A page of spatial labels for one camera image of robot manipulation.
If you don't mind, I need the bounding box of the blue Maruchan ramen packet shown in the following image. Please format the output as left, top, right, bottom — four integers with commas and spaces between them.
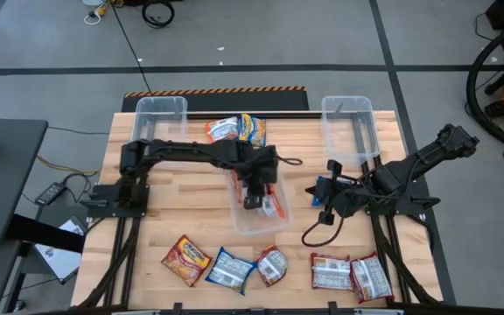
204, 246, 258, 297
312, 175, 326, 207
237, 113, 268, 148

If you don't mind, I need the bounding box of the black desk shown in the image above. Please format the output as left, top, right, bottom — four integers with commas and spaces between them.
0, 117, 50, 249

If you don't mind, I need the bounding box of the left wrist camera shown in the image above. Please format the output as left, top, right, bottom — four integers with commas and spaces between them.
242, 185, 263, 211

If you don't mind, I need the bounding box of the yellow floor cable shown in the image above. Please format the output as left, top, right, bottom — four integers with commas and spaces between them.
36, 155, 102, 176

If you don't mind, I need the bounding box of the red Maruchan ramen packet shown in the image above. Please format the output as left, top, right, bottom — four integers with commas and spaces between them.
310, 252, 354, 291
161, 234, 213, 288
349, 251, 396, 305
256, 244, 290, 288

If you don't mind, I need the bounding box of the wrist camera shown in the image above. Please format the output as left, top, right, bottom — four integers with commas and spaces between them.
326, 159, 344, 177
242, 185, 263, 211

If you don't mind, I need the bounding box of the black desk frame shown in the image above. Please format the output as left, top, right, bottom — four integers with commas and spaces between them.
0, 213, 86, 315

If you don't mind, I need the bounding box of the gripper cable loop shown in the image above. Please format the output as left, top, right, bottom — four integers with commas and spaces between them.
300, 209, 346, 249
276, 155, 305, 167

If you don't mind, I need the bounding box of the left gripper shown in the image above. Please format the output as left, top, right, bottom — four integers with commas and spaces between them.
236, 145, 279, 199

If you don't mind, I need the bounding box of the black adapter cable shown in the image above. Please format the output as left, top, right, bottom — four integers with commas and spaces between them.
61, 171, 100, 198

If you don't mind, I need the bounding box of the orange Maruchan ramen packet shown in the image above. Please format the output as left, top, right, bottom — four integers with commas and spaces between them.
260, 185, 287, 220
204, 115, 240, 144
228, 170, 244, 207

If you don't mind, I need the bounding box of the white printed paper sheet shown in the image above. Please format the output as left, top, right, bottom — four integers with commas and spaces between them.
32, 216, 88, 285

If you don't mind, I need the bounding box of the yellow and white power plug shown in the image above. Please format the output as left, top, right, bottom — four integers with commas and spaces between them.
83, 0, 124, 25

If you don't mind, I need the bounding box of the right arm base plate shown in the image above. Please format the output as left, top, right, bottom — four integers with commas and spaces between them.
360, 181, 431, 216

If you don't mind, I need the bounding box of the left gripper cable loop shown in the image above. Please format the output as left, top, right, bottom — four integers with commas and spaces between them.
276, 155, 305, 167

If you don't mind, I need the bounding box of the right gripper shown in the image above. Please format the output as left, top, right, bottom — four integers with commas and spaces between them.
304, 173, 369, 219

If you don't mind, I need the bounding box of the coiled black cable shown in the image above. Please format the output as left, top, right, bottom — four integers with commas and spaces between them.
140, 0, 177, 30

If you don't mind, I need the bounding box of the thin black floor cable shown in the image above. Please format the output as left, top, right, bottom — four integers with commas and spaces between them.
0, 112, 111, 136

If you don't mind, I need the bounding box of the clear plastic bin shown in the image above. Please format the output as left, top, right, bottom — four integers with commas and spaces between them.
131, 95, 189, 170
224, 168, 292, 237
320, 95, 380, 170

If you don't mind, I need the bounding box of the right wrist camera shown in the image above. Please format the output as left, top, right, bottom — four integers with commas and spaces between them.
326, 159, 344, 177

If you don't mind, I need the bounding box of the black hazard-striped floor mat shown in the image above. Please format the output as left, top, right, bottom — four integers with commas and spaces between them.
121, 85, 311, 113

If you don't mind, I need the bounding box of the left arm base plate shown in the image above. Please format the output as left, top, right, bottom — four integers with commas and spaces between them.
86, 183, 151, 219

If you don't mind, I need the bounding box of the long black floor cable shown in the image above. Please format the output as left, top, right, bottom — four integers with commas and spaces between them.
109, 0, 153, 95

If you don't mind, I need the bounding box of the black power adapter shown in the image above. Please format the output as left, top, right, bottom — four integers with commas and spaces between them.
33, 181, 68, 207

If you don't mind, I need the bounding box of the black vacuum hose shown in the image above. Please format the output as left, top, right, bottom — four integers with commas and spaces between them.
465, 19, 504, 154

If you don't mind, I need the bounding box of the black aluminium table frame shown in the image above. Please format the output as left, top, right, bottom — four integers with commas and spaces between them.
70, 111, 444, 315

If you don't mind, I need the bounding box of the right gripper cable loop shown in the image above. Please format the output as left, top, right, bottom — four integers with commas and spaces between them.
300, 209, 346, 249

